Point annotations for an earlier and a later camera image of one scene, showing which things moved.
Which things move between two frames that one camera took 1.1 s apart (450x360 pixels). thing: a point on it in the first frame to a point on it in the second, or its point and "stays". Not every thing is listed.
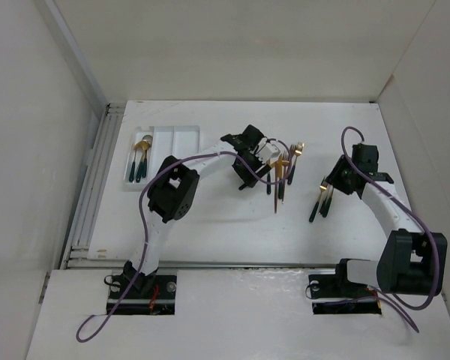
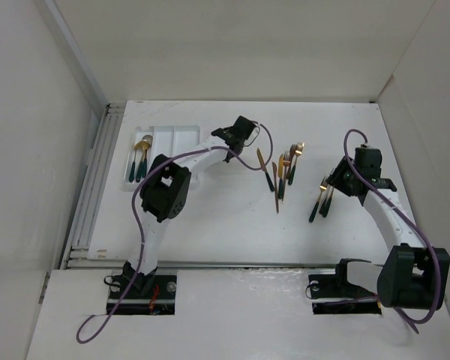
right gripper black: [334, 176] stays
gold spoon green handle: [145, 145] stays
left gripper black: [260, 169] to [226, 160]
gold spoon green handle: [138, 145] stays
